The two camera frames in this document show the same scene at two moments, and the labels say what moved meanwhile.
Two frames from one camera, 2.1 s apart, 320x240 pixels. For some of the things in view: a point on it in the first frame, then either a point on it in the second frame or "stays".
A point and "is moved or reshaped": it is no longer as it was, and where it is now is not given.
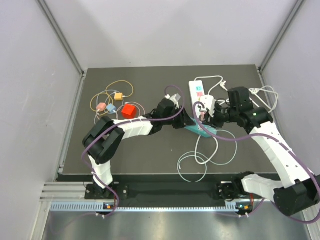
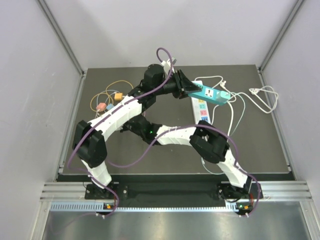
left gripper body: x=180 y=121 to x=178 y=90
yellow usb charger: x=118 y=97 stays
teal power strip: x=205 y=130 is moved or reshaped
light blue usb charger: x=111 y=108 stays
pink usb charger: x=101 y=106 stays
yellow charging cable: x=106 y=92 stays
